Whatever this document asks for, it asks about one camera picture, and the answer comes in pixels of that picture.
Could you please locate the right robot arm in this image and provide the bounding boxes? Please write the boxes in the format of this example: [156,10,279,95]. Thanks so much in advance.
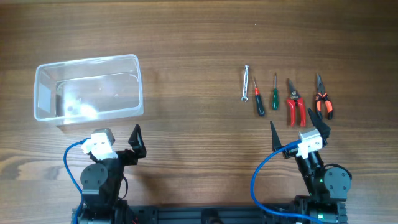
[264,109,352,224]

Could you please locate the right blue cable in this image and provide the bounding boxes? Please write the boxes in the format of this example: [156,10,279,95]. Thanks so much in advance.
[250,139,324,224]

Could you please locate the left blue cable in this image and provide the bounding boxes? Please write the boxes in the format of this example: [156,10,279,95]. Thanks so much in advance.
[63,139,91,224]

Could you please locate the clear plastic container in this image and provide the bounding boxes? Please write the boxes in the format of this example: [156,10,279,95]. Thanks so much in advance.
[33,54,144,126]

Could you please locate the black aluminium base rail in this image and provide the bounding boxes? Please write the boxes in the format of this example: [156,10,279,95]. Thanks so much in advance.
[71,203,348,224]

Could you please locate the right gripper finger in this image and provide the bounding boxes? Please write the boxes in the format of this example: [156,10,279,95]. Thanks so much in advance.
[270,121,282,152]
[307,108,331,139]

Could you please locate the blue cable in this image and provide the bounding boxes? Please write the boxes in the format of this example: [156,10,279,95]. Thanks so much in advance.
[63,139,91,224]
[250,139,324,224]

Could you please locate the black red screwdriver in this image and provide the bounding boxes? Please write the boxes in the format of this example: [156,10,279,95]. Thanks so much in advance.
[253,77,265,117]

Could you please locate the small silver wrench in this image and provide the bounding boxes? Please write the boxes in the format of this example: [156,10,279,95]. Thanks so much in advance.
[241,65,249,102]

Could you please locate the green handled screwdriver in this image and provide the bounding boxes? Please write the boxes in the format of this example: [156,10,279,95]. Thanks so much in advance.
[272,73,279,110]

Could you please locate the red handled snips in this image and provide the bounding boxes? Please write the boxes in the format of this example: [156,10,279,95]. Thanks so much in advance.
[287,78,307,127]

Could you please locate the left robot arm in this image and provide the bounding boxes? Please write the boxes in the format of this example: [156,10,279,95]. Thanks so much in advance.
[72,124,147,223]

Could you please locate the orange black long-nose pliers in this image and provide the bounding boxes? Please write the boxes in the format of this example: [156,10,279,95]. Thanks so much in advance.
[315,74,333,120]

